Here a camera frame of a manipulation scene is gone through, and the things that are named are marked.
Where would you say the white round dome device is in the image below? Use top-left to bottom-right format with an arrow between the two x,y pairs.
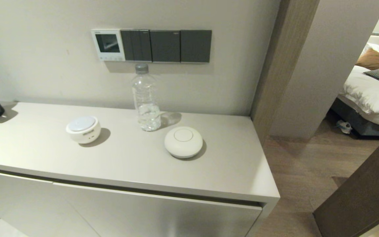
164,126 -> 203,159

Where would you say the clear plastic water bottle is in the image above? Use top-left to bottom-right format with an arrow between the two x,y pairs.
132,63 -> 161,132

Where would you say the white wall thermostat panel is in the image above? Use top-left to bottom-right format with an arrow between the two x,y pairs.
91,29 -> 126,62

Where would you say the bed with white duvet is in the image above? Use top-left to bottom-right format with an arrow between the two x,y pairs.
338,64 -> 379,127

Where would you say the beige cabinet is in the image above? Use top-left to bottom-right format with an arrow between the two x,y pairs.
0,101 -> 280,237

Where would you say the wooden door frame post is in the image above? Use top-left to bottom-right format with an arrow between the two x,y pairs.
250,0 -> 320,145

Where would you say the white round device bluish lid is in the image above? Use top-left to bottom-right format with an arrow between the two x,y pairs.
66,116 -> 101,144

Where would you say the white shoe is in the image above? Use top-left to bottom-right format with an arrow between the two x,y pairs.
337,119 -> 353,134

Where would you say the brown pillow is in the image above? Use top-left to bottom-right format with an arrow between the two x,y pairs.
356,49 -> 379,70

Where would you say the white pillow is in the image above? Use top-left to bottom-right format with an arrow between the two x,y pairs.
361,42 -> 379,58

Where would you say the dark grey single switch panel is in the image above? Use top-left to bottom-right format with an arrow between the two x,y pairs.
180,30 -> 212,63
149,30 -> 181,63

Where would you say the dark brown wooden door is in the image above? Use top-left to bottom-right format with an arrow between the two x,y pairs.
313,125 -> 379,237

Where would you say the dark bed base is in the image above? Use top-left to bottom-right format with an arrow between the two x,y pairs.
329,97 -> 379,137

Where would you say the dark grey triple switch panel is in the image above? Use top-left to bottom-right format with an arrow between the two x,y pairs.
120,30 -> 152,62

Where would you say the beige cabinet door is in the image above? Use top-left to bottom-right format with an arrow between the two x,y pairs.
0,170 -> 99,237
53,183 -> 262,237

